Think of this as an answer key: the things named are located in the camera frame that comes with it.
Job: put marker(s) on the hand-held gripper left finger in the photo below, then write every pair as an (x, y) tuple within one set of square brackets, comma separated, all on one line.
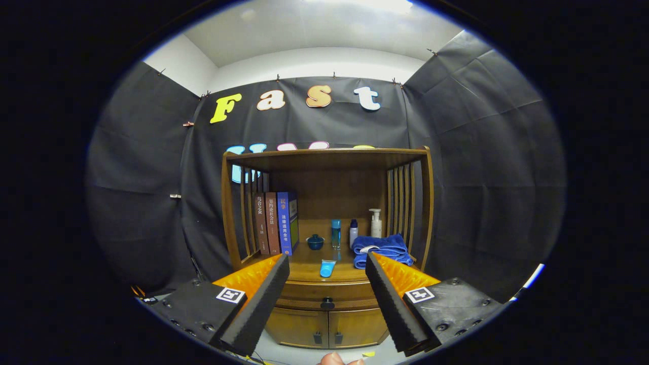
[(261, 309)]

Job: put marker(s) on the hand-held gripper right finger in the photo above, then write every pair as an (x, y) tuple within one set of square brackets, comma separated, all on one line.
[(393, 306)]

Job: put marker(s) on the wooden drawer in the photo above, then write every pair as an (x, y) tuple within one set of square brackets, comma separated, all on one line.
[(304, 294)]

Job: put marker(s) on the blue white cosmetic tube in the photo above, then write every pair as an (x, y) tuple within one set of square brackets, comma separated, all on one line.
[(327, 268)]

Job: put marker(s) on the wooden cabinet door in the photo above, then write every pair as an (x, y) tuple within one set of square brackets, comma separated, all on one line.
[(360, 327), (296, 327)]

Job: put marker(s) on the wooden countertop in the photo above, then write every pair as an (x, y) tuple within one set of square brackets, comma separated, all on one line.
[(304, 266)]

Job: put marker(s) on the wooden cabinet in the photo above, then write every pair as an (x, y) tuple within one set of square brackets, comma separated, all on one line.
[(329, 192)]

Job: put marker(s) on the folded blue towel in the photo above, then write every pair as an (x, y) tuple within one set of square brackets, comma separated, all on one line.
[(388, 248)]

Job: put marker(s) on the small white bottle dark cap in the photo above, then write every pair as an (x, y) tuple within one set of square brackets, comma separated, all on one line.
[(353, 237)]

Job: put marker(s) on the white pump bottle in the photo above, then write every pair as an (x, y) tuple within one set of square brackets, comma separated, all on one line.
[(375, 227)]

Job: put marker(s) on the dark brown book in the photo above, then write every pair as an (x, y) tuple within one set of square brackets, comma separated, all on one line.
[(261, 225)]

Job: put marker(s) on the reddish brown book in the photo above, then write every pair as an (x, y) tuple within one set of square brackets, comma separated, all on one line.
[(273, 225)]

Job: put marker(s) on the blue lidded teacup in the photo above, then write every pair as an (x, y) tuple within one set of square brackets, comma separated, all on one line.
[(315, 243)]

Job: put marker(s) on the blue book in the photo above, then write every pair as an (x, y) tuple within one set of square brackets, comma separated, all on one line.
[(285, 225)]

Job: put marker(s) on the teal glass bottle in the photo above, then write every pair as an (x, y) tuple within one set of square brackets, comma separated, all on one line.
[(336, 234)]

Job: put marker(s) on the black device orange tips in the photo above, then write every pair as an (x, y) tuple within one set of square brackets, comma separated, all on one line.
[(144, 296)]

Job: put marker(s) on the black backdrop cloth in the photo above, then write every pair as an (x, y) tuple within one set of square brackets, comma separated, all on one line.
[(142, 177)]

